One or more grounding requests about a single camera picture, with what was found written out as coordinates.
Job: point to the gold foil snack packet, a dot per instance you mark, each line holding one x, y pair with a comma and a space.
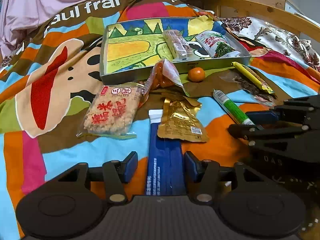
180, 122

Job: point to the colourful printed blanket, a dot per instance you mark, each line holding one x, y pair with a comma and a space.
50, 80

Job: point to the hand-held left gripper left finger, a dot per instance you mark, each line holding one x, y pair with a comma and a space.
130, 167

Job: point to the green vegetable snack packet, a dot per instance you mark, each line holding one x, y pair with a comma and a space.
217, 47

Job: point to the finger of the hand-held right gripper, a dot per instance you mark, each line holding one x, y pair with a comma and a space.
250, 130
262, 117

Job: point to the floral patterned cloth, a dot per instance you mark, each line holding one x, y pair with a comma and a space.
277, 37

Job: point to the clear pack of pastries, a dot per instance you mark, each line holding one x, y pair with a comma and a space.
175, 45

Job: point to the rice cracker packet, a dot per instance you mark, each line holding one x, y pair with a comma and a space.
112, 110

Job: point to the orange snack packet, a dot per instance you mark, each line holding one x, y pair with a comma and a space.
165, 75

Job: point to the yellow snack packet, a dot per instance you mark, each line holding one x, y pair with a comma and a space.
252, 78

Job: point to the clear packet of dark snack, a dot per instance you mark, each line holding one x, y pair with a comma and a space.
250, 88

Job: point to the green and white snack tube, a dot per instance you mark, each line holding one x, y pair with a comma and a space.
232, 108

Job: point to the metal tray with colourful drawing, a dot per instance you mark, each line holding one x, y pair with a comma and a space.
130, 47

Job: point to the blue snack packet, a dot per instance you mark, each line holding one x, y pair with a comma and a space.
165, 160

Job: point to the mandarin orange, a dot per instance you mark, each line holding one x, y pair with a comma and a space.
196, 75

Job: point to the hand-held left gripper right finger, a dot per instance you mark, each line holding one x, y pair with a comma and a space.
191, 167

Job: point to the wooden bed frame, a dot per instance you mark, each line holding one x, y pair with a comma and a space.
250, 3

